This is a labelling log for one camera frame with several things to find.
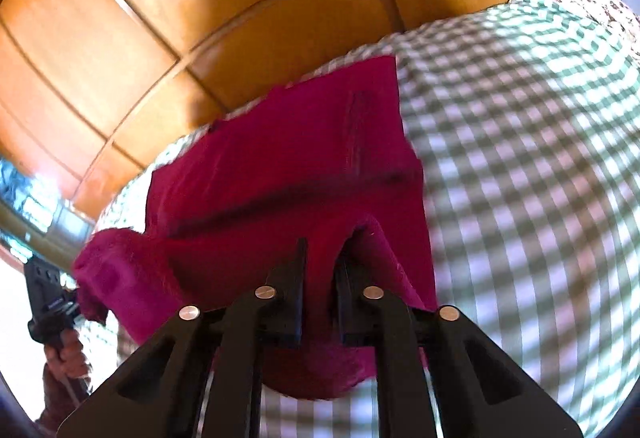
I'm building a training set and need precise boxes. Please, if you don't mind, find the person's left forearm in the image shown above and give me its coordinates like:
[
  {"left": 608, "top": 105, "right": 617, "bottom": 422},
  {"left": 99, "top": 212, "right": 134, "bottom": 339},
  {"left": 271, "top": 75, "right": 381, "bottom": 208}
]
[{"left": 34, "top": 362, "right": 96, "bottom": 435}]

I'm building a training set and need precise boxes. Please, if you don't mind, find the person's left hand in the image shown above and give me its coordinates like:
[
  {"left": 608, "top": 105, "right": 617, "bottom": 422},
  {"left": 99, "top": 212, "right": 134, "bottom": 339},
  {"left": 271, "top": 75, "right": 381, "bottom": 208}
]
[{"left": 44, "top": 327, "right": 92, "bottom": 381}]

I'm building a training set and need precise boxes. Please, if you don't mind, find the dark red knit sweater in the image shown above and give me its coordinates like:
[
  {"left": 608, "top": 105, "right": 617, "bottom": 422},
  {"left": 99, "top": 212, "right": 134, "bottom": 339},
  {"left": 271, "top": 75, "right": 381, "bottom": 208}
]
[{"left": 74, "top": 56, "right": 440, "bottom": 400}]

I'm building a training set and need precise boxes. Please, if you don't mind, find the window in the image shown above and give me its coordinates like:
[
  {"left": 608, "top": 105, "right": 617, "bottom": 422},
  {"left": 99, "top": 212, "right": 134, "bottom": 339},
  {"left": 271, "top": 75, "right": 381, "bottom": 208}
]
[{"left": 0, "top": 157, "right": 71, "bottom": 263}]

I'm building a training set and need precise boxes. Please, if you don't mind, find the wooden panelled wardrobe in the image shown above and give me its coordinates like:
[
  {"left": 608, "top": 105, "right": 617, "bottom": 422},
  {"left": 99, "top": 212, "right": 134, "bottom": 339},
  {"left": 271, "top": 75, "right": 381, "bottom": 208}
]
[{"left": 0, "top": 0, "right": 615, "bottom": 221}]

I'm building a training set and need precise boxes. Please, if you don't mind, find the green white checked bed cover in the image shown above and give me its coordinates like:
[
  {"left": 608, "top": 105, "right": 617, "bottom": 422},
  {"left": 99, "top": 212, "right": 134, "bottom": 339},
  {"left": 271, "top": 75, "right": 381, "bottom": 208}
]
[{"left": 92, "top": 0, "right": 640, "bottom": 438}]

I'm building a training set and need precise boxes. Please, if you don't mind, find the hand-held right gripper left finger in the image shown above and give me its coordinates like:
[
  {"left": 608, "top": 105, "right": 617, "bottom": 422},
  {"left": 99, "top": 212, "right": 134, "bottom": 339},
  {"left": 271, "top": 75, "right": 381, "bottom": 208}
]
[{"left": 56, "top": 238, "right": 308, "bottom": 438}]

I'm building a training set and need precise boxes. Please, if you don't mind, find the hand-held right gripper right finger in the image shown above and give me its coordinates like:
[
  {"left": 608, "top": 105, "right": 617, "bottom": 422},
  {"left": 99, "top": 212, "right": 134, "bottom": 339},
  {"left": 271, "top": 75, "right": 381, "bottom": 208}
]
[{"left": 334, "top": 263, "right": 584, "bottom": 438}]

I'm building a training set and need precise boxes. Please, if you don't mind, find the floral bedspread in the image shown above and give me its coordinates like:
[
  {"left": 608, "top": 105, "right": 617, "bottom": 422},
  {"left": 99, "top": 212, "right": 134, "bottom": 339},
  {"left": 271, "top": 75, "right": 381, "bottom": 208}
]
[{"left": 549, "top": 0, "right": 640, "bottom": 36}]

